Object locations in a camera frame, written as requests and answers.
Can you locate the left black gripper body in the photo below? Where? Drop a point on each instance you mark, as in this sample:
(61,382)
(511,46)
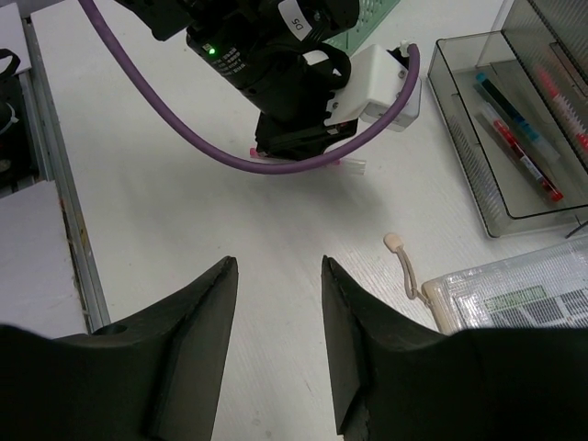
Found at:
(293,107)

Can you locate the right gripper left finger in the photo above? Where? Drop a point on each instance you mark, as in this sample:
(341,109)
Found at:
(155,375)

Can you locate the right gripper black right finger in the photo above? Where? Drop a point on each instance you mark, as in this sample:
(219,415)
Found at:
(394,379)

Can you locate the red pen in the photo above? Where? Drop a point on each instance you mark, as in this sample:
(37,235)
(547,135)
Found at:
(347,165)
(514,148)

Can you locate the plastic sleeve with printed sheets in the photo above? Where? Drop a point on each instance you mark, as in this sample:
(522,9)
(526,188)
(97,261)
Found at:
(542,289)

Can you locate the blue pen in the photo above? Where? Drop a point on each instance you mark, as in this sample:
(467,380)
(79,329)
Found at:
(544,147)

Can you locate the clear plastic drawer cabinet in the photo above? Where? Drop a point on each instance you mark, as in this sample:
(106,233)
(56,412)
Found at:
(552,34)

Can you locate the orange highlighter pen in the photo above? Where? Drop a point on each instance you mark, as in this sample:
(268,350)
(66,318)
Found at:
(564,106)

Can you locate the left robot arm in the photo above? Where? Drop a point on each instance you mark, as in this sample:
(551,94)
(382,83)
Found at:
(276,54)

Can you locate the green plastic file organizer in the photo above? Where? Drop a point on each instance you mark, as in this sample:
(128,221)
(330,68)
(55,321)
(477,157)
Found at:
(371,14)

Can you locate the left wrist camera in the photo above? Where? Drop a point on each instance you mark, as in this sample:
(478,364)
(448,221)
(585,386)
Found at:
(376,79)

